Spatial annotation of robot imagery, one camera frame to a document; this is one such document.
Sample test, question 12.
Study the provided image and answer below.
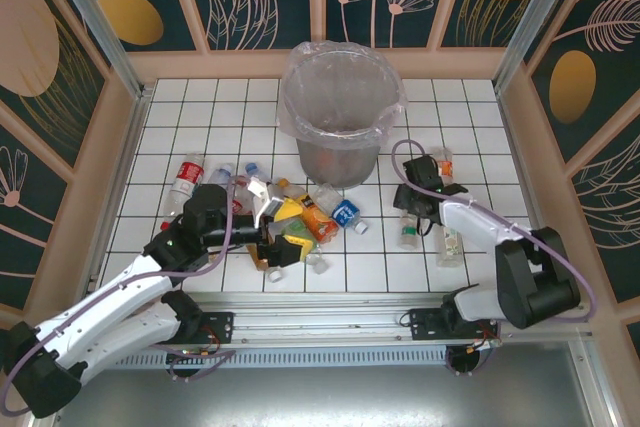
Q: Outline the aluminium corner post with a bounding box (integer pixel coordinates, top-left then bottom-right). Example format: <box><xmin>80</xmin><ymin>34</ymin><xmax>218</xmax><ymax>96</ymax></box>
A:
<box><xmin>492</xmin><ymin>0</ymin><xmax>586</xmax><ymax>96</ymax></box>
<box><xmin>39</xmin><ymin>0</ymin><xmax>154</xmax><ymax>101</ymax></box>

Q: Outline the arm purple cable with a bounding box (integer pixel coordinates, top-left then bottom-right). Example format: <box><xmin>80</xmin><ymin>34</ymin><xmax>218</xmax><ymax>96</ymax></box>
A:
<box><xmin>0</xmin><ymin>174</ymin><xmax>251</xmax><ymax>418</ymax></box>
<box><xmin>390</xmin><ymin>138</ymin><xmax>601</xmax><ymax>323</ymax></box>

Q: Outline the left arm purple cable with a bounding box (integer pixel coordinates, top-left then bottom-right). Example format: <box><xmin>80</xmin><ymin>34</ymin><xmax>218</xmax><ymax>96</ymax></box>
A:
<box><xmin>0</xmin><ymin>174</ymin><xmax>251</xmax><ymax>418</ymax></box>

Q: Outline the blue label clear bottle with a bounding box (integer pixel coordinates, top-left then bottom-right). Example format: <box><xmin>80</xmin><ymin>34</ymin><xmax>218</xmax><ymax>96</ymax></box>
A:
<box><xmin>313</xmin><ymin>182</ymin><xmax>371</xmax><ymax>237</ymax></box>

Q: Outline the metal mesh waste bin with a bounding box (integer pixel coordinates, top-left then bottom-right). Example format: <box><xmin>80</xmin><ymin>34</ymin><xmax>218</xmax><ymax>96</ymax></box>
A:
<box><xmin>283</xmin><ymin>44</ymin><xmax>402</xmax><ymax>189</ymax></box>

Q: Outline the green cap clear bottle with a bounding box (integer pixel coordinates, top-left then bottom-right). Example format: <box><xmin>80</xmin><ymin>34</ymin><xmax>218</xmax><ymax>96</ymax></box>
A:
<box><xmin>396</xmin><ymin>211</ymin><xmax>422</xmax><ymax>253</ymax></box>

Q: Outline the grey slotted cable duct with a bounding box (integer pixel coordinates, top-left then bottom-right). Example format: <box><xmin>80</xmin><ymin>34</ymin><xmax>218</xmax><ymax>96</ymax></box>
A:
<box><xmin>112</xmin><ymin>346</ymin><xmax>454</xmax><ymax>369</ymax></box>

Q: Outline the orange label clear bottle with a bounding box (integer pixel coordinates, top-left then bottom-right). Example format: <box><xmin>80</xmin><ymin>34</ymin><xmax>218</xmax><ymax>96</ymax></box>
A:
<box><xmin>435</xmin><ymin>146</ymin><xmax>455</xmax><ymax>187</ymax></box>

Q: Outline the clear plastic bin liner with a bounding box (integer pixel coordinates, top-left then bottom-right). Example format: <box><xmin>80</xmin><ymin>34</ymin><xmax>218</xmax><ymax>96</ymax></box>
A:
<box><xmin>277</xmin><ymin>39</ymin><xmax>409</xmax><ymax>151</ymax></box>

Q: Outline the blue cap water bottle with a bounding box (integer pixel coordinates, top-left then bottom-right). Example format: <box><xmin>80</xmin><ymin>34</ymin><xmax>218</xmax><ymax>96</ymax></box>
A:
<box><xmin>242</xmin><ymin>161</ymin><xmax>266</xmax><ymax>186</ymax></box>

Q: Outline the green label clear bottle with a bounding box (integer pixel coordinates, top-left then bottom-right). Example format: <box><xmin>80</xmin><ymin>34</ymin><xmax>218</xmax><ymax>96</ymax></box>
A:
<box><xmin>278</xmin><ymin>222</ymin><xmax>330</xmax><ymax>276</ymax></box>

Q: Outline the aluminium mounting rail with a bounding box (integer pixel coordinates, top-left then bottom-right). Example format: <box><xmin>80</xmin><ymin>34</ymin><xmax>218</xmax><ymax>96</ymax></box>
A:
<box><xmin>112</xmin><ymin>290</ymin><xmax>599</xmax><ymax>348</ymax></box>

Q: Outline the pale cap clear bottle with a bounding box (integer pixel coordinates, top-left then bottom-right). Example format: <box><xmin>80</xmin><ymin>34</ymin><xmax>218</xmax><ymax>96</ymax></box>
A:
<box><xmin>205</xmin><ymin>161</ymin><xmax>237</xmax><ymax>187</ymax></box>

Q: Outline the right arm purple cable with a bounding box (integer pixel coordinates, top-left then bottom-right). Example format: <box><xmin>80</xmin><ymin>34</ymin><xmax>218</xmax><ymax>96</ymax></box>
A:
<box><xmin>390</xmin><ymin>138</ymin><xmax>601</xmax><ymax>323</ymax></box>

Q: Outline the orange cap pale label bottle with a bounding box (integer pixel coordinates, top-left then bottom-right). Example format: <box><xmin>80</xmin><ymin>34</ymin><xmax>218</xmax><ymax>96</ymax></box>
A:
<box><xmin>433</xmin><ymin>223</ymin><xmax>465</xmax><ymax>269</ymax></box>

